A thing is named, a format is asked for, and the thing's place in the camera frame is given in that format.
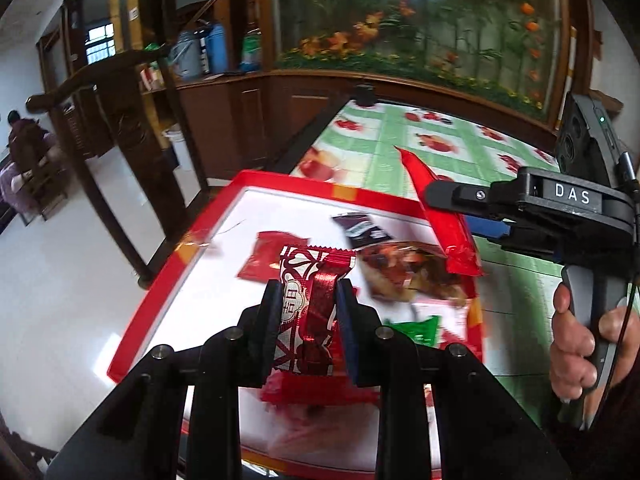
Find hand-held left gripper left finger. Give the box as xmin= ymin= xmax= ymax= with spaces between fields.
xmin=45 ymin=280 xmax=285 ymax=480

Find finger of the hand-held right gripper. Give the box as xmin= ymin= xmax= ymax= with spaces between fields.
xmin=424 ymin=179 xmax=521 ymax=215
xmin=462 ymin=214 xmax=557 ymax=262

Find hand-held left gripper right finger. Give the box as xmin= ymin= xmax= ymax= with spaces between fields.
xmin=334 ymin=278 xmax=573 ymax=480

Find large red packet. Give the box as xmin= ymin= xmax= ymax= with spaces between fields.
xmin=394 ymin=146 xmax=485 ymax=278

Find red gold-patterned snack packet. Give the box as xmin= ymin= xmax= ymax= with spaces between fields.
xmin=272 ymin=244 xmax=359 ymax=376

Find green snack packet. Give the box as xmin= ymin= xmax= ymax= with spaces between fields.
xmin=387 ymin=315 xmax=441 ymax=349

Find red tray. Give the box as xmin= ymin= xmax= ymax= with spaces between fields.
xmin=107 ymin=170 xmax=485 ymax=480

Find brown snack packet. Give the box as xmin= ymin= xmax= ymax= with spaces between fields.
xmin=357 ymin=241 xmax=472 ymax=307

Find dark purple small packet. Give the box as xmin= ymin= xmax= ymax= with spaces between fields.
xmin=331 ymin=211 xmax=390 ymax=250

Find person's right forearm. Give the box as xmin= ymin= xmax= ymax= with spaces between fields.
xmin=545 ymin=367 xmax=640 ymax=480

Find person's right hand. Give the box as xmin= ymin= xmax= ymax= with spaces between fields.
xmin=549 ymin=284 xmax=640 ymax=403

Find green fruit-print tablecloth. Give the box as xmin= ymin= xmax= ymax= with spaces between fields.
xmin=290 ymin=102 xmax=567 ymax=411

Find flower mural panel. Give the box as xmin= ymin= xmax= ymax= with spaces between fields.
xmin=272 ymin=0 xmax=572 ymax=122

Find wooden cabinet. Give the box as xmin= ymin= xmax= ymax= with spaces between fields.
xmin=175 ymin=71 xmax=353 ymax=182

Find dark wooden chair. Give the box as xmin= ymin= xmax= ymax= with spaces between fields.
xmin=25 ymin=50 xmax=211 ymax=290

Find green bottle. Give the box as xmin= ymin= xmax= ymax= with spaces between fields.
xmin=239 ymin=30 xmax=262 ymax=72

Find blue thermos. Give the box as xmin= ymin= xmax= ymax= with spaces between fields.
xmin=206 ymin=22 xmax=229 ymax=74

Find grey-blue jug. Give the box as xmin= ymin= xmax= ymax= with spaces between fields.
xmin=169 ymin=30 xmax=204 ymax=79

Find barred window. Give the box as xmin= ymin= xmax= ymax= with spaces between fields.
xmin=85 ymin=20 xmax=119 ymax=64

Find golden pillar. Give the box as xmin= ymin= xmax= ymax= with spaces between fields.
xmin=107 ymin=0 xmax=144 ymax=56

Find black cable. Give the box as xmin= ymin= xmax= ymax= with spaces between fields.
xmin=594 ymin=150 xmax=640 ymax=427

